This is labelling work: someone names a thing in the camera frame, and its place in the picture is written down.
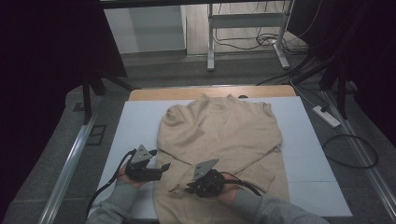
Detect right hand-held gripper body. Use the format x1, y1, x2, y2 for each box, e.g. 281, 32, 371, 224
191, 158, 227, 199

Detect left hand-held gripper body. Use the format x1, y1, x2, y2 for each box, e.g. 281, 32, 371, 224
124, 144, 164, 183

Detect beige knit sweater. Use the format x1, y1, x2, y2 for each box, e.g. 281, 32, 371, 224
151, 92, 291, 224

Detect person's left hand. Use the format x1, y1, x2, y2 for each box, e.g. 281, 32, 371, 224
117, 163, 147, 189

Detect person's right hand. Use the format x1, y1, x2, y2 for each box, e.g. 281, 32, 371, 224
217, 173, 243, 207

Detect white table mat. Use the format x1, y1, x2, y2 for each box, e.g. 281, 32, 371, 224
88, 95, 354, 219

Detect dark floor socket plate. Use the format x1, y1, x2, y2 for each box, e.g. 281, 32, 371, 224
86, 124, 107, 147

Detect black metal stand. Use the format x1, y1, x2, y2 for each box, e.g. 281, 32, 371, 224
318, 60, 358, 120
81, 73, 142, 126

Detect white panel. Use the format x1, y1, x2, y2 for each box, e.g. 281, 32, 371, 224
103, 4, 189, 55

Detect white power strip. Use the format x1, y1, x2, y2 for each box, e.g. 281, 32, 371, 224
311, 105, 342, 129

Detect dark curtain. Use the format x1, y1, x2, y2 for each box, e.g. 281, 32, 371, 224
0, 0, 129, 213
286, 0, 396, 146

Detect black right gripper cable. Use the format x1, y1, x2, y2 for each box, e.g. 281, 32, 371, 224
219, 170, 263, 198

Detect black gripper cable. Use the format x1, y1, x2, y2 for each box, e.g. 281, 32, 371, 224
219, 170, 263, 198
85, 148, 137, 217

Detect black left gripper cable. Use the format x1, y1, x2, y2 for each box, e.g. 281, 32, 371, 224
85, 148, 137, 217

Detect aluminium floor rail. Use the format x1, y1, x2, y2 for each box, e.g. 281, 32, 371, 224
320, 89, 396, 221
37, 94, 105, 224

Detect white power strip cable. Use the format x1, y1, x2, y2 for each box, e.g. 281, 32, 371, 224
289, 77, 319, 109

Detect black cable bundle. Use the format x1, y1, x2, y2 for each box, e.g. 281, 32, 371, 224
255, 50, 331, 87

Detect tangled floor cables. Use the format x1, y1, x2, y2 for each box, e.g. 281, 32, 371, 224
212, 1, 310, 56

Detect white metal stand frame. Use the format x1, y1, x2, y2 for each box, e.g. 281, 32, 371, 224
206, 0, 296, 73

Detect black looped floor cable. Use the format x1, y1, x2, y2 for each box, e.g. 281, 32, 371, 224
321, 133, 379, 170

